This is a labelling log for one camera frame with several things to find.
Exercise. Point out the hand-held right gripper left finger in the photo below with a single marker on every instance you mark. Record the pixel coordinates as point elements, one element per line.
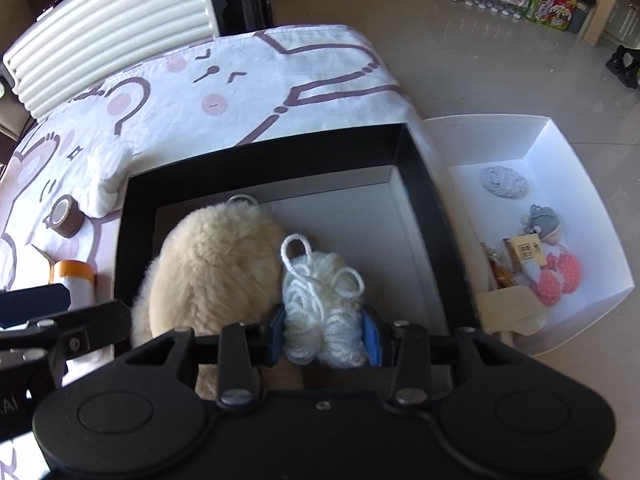
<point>278,332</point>

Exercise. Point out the black storage box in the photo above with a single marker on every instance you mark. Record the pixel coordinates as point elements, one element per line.
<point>275,160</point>

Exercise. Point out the white open box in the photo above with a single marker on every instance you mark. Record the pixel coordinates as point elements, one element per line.
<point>565,170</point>

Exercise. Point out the grey crochet piece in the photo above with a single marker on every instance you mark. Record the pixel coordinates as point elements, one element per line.
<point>504,182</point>

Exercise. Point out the dark waste bin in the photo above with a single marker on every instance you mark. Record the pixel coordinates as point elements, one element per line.
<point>582,12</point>

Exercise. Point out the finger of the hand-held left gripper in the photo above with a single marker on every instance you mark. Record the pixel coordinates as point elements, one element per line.
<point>95,327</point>
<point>30,305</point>

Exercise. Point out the pink crochet piece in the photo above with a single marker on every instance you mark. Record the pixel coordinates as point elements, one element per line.
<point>562,275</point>

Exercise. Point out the printed bear blanket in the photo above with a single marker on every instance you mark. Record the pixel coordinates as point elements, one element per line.
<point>240,75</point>

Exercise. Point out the brown leather sofa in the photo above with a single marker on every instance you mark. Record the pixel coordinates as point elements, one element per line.
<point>12,120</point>

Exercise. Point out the red and gold charm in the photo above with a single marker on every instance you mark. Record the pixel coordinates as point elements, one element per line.
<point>497,267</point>

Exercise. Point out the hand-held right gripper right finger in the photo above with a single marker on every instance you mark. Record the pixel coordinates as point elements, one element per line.
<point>372,337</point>

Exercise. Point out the white ribbed suitcase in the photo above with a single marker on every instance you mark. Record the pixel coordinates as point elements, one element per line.
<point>125,25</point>

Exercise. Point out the white yarn ball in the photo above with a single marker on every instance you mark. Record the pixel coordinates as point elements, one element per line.
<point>320,320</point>

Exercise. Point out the small tan card box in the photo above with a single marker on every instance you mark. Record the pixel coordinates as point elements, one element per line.
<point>525,250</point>

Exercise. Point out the cream plush toy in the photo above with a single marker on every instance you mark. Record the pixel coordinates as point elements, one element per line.
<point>210,270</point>

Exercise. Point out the brown tape roll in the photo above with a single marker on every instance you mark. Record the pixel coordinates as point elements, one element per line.
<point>67,226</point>

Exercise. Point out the grey knitted mouse doll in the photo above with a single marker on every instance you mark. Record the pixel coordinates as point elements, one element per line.
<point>542,222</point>

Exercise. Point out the white cloth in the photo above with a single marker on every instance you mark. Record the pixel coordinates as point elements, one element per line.
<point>107,180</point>

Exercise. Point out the orange and white bottle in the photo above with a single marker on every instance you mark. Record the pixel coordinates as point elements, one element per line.
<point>75,280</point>

